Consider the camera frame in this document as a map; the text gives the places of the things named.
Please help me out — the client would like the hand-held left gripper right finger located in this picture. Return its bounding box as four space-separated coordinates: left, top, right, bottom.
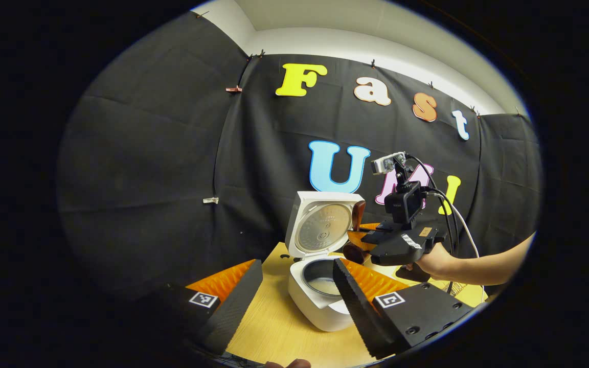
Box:
332 258 474 359

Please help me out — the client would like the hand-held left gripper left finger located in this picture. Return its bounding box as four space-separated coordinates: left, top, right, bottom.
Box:
141 260 263 356

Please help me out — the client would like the brown wooden spoon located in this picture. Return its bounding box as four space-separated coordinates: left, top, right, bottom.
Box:
343 201 372 265

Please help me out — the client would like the white rice cooker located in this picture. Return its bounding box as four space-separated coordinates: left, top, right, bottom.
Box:
284 192 367 333

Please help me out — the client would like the black backdrop cloth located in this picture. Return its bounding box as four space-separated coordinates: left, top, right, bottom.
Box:
57 13 543 302

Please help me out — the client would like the black camera cable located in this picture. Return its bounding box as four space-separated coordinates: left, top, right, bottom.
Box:
407 155 460 256

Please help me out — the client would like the white cable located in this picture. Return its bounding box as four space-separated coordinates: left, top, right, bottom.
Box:
427 192 480 259

